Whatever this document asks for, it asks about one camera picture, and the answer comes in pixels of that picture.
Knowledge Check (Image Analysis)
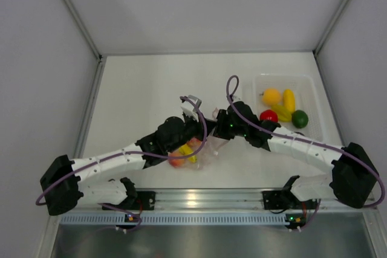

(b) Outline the aluminium mounting rail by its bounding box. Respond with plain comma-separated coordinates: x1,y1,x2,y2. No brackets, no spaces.
132,187,377,212

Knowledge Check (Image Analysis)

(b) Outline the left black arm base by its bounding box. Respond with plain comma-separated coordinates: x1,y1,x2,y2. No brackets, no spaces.
108,190,156,211

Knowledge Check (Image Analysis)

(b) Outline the green fake lime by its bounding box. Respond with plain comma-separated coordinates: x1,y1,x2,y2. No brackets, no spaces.
291,110,309,129

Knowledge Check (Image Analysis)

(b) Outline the yellow fake starfruit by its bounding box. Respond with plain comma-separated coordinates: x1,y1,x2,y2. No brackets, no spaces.
271,105,292,122

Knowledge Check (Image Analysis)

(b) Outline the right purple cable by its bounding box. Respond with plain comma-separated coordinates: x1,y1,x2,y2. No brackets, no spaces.
225,76,385,209

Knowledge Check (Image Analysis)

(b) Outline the yellow fake corn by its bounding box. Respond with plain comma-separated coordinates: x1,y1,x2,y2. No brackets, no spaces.
283,89,296,113

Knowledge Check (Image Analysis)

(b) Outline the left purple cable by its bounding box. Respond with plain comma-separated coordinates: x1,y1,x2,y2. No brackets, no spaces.
36,95,208,206

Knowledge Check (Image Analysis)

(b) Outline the purple cable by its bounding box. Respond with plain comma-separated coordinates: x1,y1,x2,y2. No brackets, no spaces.
225,76,385,209
36,95,208,206

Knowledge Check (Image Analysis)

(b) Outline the yellow fake banana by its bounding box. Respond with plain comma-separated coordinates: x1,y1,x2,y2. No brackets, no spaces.
178,144,197,164

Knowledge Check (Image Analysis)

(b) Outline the orange yellow fake peach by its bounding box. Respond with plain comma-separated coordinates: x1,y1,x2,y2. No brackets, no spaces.
261,88,282,106

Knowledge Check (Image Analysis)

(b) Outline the pink fake peach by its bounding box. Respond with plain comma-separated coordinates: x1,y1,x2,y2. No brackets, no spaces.
168,151,186,168

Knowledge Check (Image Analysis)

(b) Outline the white plastic basket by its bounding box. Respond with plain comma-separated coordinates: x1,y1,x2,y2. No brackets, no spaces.
249,74,324,141

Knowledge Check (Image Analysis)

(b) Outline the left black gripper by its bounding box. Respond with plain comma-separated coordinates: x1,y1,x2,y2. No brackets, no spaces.
167,111,218,153

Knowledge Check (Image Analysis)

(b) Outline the red fake apple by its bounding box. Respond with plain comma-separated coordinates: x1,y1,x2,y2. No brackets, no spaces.
259,109,279,122

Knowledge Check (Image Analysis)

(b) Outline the clear zip top bag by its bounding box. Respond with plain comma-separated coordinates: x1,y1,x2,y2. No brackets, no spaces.
167,106,229,172

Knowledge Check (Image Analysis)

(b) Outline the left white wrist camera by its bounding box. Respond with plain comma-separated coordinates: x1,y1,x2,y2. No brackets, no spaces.
180,95,202,121

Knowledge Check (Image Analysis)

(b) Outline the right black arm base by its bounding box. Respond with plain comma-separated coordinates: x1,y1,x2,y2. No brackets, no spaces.
262,190,317,211

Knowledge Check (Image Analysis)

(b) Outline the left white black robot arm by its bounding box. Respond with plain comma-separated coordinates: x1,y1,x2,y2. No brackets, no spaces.
36,115,216,216

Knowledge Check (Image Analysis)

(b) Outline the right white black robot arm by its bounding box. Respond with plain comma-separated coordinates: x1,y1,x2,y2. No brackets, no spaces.
213,101,380,208

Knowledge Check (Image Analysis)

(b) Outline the white slotted cable duct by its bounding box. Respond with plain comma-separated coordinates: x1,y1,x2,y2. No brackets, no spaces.
60,212,302,226

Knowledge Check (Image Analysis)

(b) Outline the red fake tomato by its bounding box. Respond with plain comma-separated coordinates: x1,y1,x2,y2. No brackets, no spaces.
186,138,202,151

